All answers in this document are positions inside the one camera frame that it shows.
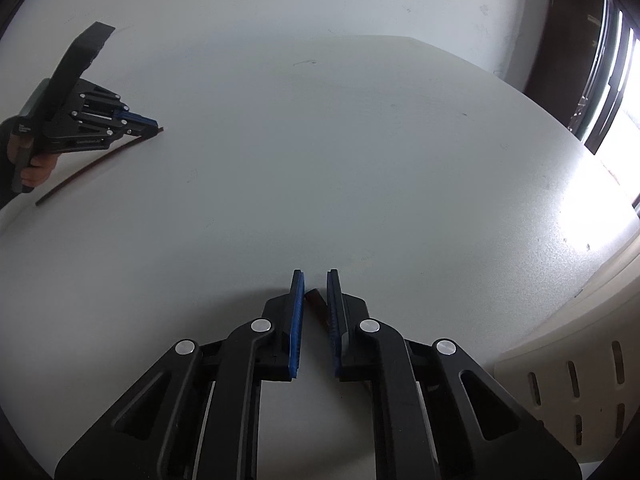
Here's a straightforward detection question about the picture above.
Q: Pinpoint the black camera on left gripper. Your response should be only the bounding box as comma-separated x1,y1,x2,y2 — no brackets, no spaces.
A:
20,22,115,122

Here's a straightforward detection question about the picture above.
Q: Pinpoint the glass balcony door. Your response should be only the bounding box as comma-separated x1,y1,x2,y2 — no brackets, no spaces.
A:
568,0,639,209

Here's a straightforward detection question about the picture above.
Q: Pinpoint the person's left hand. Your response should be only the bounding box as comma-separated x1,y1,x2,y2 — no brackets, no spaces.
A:
6,134,60,188

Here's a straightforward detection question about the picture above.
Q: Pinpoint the dark brown chopstick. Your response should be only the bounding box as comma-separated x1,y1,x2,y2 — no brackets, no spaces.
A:
35,136,148,207

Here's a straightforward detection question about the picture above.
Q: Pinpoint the dark wooden wardrobe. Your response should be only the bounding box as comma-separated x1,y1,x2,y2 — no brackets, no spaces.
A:
524,0,604,127

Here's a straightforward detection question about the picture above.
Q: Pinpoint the cream plastic utensil holder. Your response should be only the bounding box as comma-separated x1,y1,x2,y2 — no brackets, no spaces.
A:
494,238,639,463

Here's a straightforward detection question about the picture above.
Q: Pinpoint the person's left forearm black sleeve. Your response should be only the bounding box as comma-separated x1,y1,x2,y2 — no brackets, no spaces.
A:
0,116,32,209

